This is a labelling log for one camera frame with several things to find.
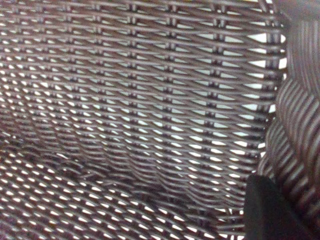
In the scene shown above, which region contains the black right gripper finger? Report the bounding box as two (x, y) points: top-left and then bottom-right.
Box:
(243, 174), (316, 240)

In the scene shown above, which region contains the dark brown wicker basket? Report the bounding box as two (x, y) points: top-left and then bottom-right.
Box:
(0, 0), (320, 240)

